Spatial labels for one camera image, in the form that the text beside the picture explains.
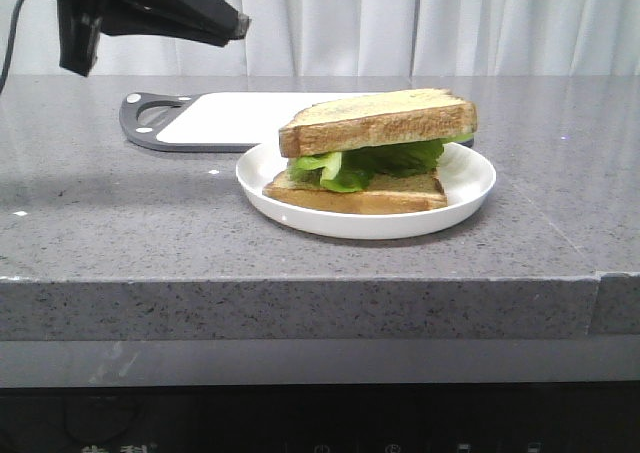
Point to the white cutting board black rim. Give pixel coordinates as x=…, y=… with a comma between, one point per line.
x=214, y=122

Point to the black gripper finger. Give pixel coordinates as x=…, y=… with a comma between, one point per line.
x=123, y=23
x=211, y=15

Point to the black appliance front panel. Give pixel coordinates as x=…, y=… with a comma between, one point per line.
x=508, y=417

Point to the green lettuce leaf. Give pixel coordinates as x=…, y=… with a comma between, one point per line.
x=353, y=170

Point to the toasted bread slice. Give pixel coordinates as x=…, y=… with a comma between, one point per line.
x=384, y=195
x=378, y=119

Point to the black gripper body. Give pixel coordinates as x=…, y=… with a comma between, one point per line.
x=79, y=23

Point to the white round plate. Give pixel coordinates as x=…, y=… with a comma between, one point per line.
x=466, y=175

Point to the white pleated curtain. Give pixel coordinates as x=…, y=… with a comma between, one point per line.
x=400, y=38

